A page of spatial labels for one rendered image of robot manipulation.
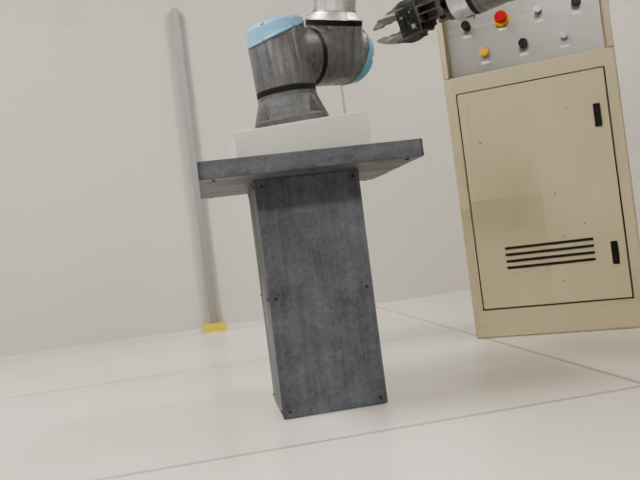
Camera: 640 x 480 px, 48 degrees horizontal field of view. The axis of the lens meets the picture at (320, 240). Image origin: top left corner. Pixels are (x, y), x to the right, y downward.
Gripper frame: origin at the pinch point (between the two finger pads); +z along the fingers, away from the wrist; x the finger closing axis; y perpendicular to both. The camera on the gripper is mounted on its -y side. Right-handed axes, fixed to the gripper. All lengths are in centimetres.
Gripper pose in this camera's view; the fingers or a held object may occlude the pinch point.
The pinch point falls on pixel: (382, 32)
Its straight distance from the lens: 175.3
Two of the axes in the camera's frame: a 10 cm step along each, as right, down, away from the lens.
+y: -5.5, 3.5, -7.6
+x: 3.5, 9.2, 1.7
